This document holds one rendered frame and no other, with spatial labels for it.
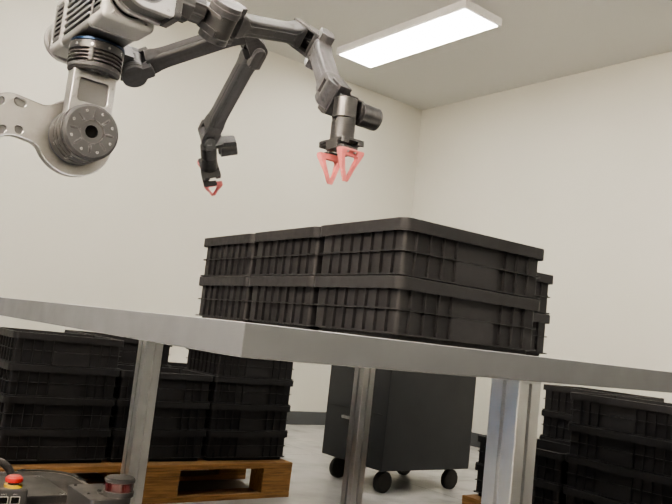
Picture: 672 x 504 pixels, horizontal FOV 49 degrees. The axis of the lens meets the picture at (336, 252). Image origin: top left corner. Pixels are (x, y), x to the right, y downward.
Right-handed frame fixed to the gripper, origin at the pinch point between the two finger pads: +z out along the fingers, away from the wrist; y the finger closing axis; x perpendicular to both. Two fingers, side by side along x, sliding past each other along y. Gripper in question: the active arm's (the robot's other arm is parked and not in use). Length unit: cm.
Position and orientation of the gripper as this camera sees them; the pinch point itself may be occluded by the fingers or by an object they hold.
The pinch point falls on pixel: (337, 179)
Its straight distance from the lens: 176.2
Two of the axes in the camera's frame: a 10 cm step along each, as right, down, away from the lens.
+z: -1.0, 9.9, -1.1
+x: -8.1, -1.5, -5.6
